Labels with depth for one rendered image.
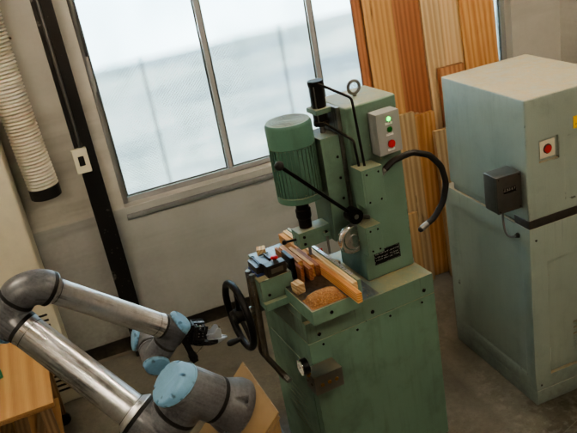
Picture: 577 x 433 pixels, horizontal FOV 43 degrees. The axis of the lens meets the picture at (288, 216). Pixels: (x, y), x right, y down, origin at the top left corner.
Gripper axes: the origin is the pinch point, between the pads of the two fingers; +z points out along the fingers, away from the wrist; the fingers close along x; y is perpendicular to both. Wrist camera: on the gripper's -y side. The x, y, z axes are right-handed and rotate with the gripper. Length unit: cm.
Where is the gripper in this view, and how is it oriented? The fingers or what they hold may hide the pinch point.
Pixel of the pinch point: (223, 338)
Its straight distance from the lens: 297.4
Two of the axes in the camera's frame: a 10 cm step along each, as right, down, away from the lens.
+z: 8.9, 0.1, 4.5
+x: -4.2, -3.0, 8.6
